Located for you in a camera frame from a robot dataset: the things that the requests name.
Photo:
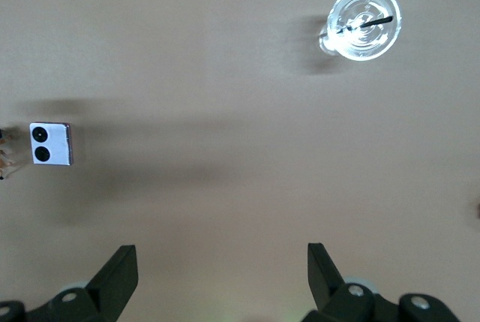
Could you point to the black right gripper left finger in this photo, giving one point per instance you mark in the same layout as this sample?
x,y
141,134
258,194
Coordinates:
x,y
108,288

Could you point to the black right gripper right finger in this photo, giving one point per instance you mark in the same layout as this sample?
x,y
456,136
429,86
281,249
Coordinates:
x,y
333,299

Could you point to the white two-hole block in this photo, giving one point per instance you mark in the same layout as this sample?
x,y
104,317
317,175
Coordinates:
x,y
56,143

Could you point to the clear plastic lidded cup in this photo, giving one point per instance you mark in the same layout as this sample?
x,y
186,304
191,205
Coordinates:
x,y
362,37

